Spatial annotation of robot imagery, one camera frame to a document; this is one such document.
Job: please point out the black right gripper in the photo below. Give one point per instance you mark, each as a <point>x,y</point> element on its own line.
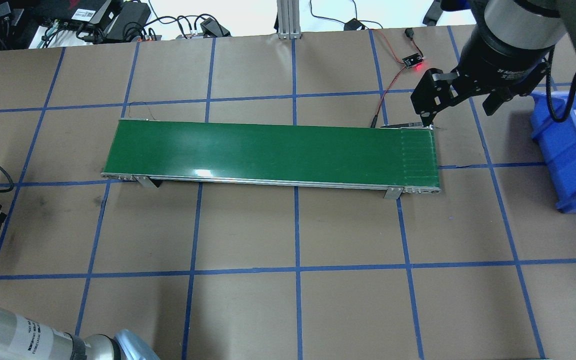
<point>505,59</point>

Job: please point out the green conveyor belt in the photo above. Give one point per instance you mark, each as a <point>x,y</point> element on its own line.
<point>397,161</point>

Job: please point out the small red-lit sensor board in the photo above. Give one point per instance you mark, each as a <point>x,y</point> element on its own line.
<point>414,61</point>

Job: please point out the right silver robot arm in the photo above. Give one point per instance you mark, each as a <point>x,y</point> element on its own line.
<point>509,53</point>

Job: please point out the black power adapter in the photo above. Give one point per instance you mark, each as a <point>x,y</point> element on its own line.
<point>354,25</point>

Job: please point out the aluminium frame post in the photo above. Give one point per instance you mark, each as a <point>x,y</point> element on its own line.
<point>288,25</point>

